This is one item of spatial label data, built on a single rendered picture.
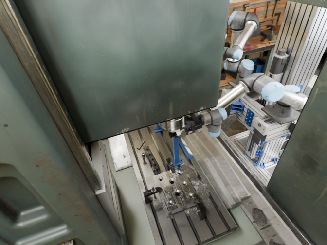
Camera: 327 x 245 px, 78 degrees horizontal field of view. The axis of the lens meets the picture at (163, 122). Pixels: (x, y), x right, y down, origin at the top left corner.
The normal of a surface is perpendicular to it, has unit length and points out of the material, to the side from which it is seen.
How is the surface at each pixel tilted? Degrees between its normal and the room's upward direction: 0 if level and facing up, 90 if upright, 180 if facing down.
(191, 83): 90
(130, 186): 0
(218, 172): 8
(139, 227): 0
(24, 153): 90
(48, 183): 90
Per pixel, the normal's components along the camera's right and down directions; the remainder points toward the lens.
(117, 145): 0.04, -0.45
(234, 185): -0.03, -0.66
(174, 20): 0.33, 0.59
